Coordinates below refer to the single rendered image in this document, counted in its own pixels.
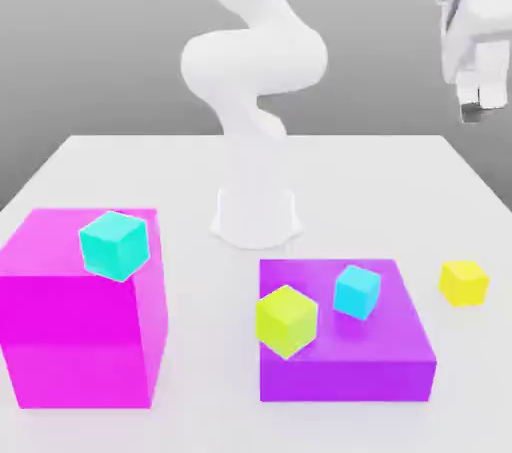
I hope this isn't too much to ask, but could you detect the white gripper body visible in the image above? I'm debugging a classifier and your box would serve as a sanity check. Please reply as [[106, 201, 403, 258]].
[[439, 0, 512, 86]]

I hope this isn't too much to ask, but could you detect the small yellow cube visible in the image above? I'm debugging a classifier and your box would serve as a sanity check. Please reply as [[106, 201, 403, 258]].
[[438, 259, 492, 309]]

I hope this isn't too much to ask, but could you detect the small cyan cube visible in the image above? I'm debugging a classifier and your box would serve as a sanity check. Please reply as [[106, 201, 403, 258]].
[[332, 264, 382, 322]]

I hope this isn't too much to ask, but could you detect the small lime cube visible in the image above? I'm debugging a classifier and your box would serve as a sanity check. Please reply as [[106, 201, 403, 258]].
[[255, 283, 320, 361]]

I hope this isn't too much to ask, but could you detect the small turquoise cube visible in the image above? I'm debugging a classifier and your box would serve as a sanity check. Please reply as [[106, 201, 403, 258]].
[[78, 209, 152, 284]]

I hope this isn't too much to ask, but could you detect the large purple box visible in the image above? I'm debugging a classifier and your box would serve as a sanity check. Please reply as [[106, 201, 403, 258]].
[[258, 258, 438, 404]]

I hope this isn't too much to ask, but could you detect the large magenta box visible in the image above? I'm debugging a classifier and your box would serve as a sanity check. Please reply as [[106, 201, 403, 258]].
[[0, 207, 170, 411]]

